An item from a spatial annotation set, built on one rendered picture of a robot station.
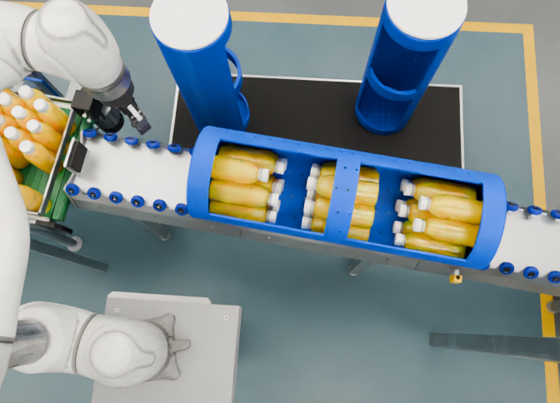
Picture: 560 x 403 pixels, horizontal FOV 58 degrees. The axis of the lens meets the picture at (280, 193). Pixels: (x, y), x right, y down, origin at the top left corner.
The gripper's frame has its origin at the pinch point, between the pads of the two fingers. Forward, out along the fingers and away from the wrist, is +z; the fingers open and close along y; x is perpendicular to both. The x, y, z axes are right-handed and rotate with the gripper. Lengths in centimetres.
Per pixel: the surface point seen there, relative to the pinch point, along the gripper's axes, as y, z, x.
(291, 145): -19.1, 29.5, -29.2
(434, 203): -59, 31, -48
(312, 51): 48, 149, -106
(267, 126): 26, 134, -53
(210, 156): -7.2, 25.7, -9.5
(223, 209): -17.5, 40.0, -3.1
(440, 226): -64, 35, -45
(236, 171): -14.0, 30.3, -12.6
